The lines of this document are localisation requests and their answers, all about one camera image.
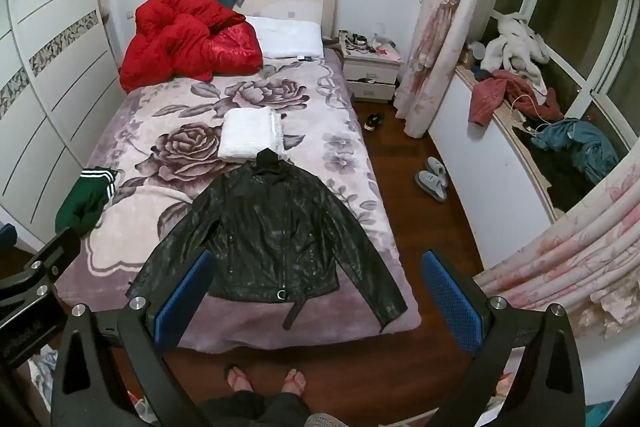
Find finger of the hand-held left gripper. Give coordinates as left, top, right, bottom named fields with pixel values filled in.
left=0, top=227, right=82, bottom=309

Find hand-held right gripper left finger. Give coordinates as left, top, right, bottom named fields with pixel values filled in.
left=50, top=249, right=217, bottom=427

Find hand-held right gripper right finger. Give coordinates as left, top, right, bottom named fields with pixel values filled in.
left=421, top=249, right=587, bottom=427

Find black leather jacket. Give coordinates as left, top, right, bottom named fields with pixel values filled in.
left=125, top=149, right=408, bottom=334

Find green striped garment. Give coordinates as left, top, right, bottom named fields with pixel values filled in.
left=55, top=167, right=119, bottom=237

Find grey slipper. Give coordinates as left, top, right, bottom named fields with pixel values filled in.
left=414, top=171, right=447, bottom=203
left=425, top=157, right=449, bottom=188

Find floral purple blanket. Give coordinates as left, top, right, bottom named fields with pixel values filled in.
left=55, top=49, right=423, bottom=350

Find person's dark trousers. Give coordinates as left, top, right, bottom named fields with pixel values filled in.
left=199, top=388, right=312, bottom=427

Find loose pink floral curtain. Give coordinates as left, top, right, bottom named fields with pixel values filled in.
left=472, top=157, right=640, bottom=339

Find person's right foot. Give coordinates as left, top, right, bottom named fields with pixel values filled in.
left=281, top=367, right=306, bottom=396

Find black cloth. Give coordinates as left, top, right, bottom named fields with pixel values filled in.
left=532, top=147, right=592, bottom=210

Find white folded towel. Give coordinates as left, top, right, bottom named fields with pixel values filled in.
left=218, top=107, right=288, bottom=164

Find white wardrobe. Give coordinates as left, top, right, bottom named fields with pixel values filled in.
left=0, top=0, right=126, bottom=254

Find blue garment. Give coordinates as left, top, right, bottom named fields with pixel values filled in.
left=531, top=119, right=621, bottom=184

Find red garment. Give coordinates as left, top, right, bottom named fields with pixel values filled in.
left=470, top=69, right=564, bottom=126

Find white nightstand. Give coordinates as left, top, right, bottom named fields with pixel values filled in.
left=341, top=42, right=405, bottom=104

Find red quilt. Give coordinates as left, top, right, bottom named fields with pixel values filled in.
left=120, top=0, right=264, bottom=94

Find white fluffy garment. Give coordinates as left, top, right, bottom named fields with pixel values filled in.
left=482, top=14, right=551, bottom=94

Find tied pink floral curtain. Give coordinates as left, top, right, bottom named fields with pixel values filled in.
left=395, top=0, right=490, bottom=138

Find pile of small nightstand items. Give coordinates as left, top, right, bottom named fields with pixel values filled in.
left=339, top=27, right=402, bottom=58

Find white pillow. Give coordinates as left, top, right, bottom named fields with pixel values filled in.
left=245, top=16, right=325, bottom=59

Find white cable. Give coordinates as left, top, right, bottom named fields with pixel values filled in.
left=510, top=93, right=552, bottom=138

